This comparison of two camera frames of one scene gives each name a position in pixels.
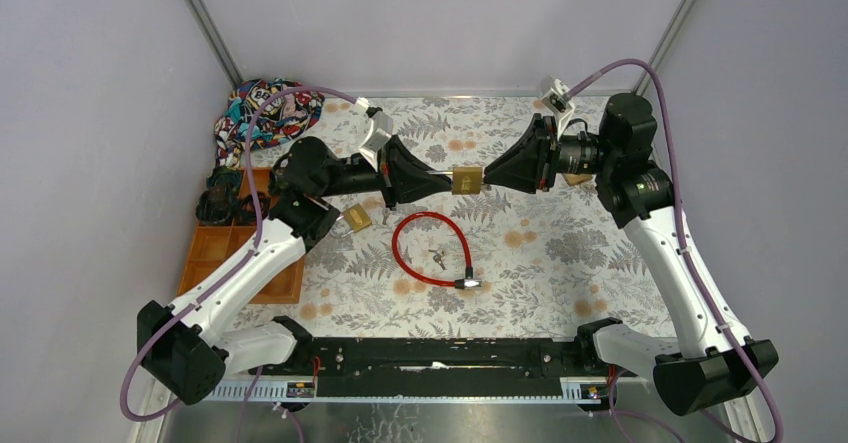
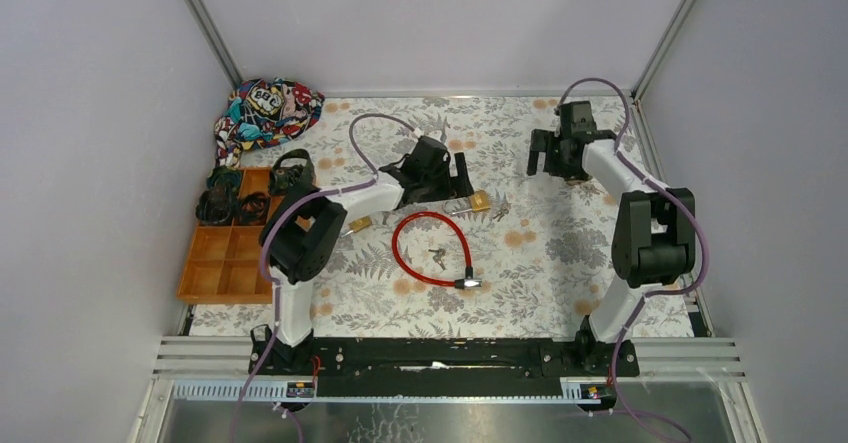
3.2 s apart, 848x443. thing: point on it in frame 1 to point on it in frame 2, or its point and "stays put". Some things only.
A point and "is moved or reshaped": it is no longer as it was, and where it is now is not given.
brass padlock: x=357 y=218 stays put
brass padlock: x=466 y=180 is moved or reshaped
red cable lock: x=468 y=283 stays put
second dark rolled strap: x=248 y=212 stays put
